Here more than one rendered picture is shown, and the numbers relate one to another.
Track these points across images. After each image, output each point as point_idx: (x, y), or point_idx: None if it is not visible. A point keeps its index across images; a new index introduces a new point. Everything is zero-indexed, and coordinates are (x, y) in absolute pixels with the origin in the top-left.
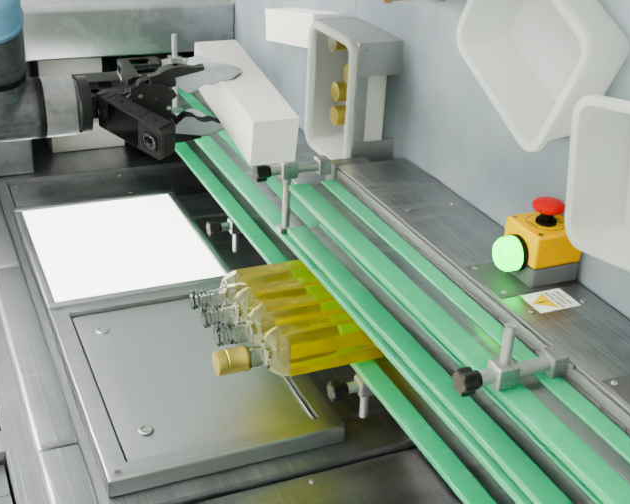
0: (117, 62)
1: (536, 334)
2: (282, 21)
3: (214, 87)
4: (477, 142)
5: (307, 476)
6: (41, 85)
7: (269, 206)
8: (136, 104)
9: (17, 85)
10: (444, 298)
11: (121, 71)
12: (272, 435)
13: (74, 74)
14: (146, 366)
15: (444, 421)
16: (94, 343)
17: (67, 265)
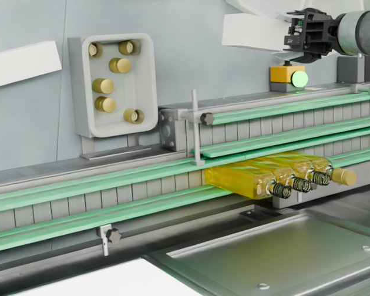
0: (307, 13)
1: (340, 89)
2: None
3: (277, 32)
4: (214, 63)
5: None
6: (354, 22)
7: (157, 171)
8: None
9: None
10: (316, 101)
11: (315, 16)
12: (334, 218)
13: (328, 19)
14: (297, 262)
15: (358, 135)
16: (284, 285)
17: None
